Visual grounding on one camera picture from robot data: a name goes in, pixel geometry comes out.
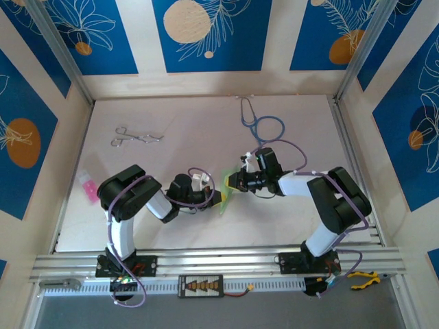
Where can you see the black power distribution board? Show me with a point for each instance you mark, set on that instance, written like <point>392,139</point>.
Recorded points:
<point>200,286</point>

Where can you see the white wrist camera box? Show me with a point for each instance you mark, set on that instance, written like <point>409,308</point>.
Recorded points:
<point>247,162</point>
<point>200,179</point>

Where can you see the silver metal latch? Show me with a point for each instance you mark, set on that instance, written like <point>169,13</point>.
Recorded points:
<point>70,283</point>

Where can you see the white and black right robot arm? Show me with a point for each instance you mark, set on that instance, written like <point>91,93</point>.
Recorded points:
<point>343,205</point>

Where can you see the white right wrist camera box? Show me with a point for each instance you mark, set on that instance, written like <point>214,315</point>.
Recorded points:
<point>247,162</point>

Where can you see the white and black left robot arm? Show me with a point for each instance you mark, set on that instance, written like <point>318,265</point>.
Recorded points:
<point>127,195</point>

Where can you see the yellow and black pliers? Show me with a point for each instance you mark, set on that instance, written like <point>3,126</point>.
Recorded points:
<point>374,278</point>

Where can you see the aluminium table side rail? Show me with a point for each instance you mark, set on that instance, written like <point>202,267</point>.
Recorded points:
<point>343,130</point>

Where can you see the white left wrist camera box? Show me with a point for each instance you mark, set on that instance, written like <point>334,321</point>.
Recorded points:
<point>200,179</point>

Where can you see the small pink plastic bottle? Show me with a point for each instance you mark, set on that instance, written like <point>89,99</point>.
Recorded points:
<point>90,192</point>

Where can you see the black circuit board with lights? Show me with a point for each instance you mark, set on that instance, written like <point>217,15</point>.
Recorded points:
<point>118,286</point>
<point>310,286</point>

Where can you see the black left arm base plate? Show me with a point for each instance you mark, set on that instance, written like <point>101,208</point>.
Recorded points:
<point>149,265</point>

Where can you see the aluminium frame post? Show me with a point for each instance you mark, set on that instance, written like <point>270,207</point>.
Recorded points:
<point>360,51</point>
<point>65,58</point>

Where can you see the aluminium frame rail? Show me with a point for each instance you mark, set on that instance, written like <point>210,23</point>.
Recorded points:
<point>219,262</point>

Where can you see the metal surgical forceps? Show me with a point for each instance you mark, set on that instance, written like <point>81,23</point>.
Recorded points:
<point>139,137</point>

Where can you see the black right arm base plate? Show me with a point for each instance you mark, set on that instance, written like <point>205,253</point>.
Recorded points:
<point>289,262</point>

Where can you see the blue stethoscope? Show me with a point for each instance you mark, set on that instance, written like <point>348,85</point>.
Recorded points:
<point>271,118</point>

